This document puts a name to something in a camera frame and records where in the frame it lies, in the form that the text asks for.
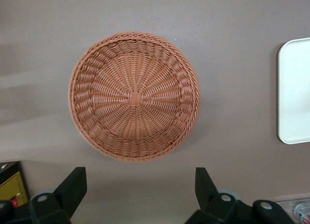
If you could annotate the clear acrylic bottle rack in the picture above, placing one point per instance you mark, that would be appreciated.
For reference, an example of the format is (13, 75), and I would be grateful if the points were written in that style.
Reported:
(285, 205)

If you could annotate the black machine with yellow panel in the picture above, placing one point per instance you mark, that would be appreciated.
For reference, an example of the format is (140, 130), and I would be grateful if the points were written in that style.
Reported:
(10, 185)

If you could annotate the beige plastic serving tray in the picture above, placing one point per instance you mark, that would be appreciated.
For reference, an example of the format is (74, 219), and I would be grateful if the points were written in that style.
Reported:
(295, 93)

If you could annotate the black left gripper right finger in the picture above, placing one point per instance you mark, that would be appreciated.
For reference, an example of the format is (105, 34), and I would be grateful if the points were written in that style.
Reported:
(213, 202)

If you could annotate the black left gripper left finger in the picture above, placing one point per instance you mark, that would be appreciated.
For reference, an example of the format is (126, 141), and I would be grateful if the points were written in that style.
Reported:
(70, 192)

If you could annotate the brown round wicker basket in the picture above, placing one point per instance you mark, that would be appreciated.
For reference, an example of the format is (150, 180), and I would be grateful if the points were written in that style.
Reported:
(135, 98)

